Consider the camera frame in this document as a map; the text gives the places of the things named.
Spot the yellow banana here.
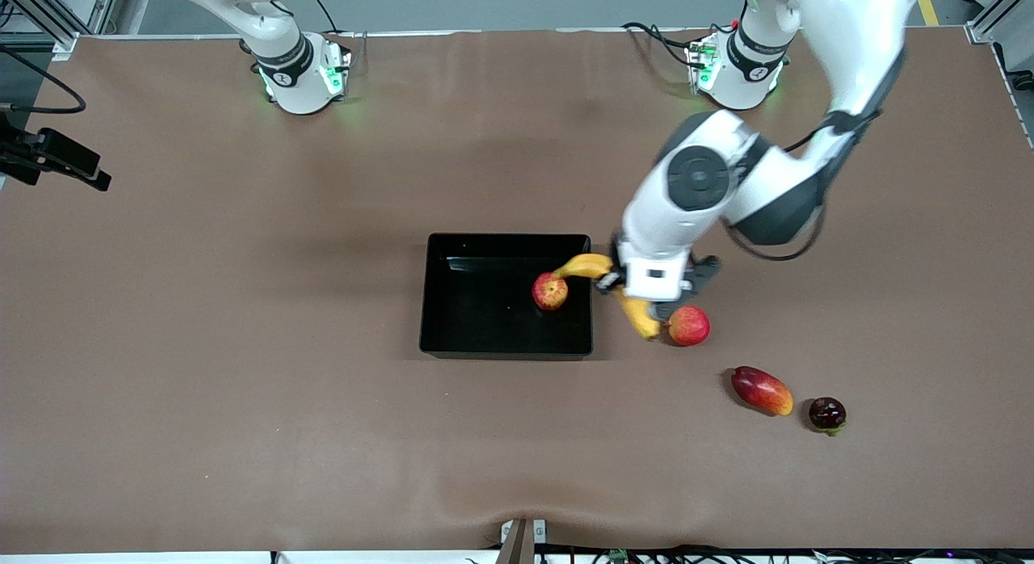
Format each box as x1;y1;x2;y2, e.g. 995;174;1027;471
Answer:
553;253;662;341

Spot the red yellow apple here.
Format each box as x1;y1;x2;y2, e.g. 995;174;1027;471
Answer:
531;272;570;313

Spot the black plastic box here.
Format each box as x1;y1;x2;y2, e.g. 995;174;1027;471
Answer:
418;232;595;361

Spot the red apple left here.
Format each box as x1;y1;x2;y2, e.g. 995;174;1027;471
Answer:
664;305;712;347

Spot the red yellow mango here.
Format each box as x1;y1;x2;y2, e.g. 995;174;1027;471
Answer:
731;366;795;417

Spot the brown table cover mat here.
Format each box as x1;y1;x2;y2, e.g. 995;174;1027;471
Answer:
0;27;1034;553

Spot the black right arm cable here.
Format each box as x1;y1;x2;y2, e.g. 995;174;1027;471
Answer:
0;43;88;116

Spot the aluminium frame profile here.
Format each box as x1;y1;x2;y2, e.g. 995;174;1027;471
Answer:
0;0;124;61
964;0;1034;46

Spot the black base power cable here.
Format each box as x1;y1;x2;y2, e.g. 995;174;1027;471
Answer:
620;20;732;69

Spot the front camera mount bracket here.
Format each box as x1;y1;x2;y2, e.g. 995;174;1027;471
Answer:
496;517;548;564

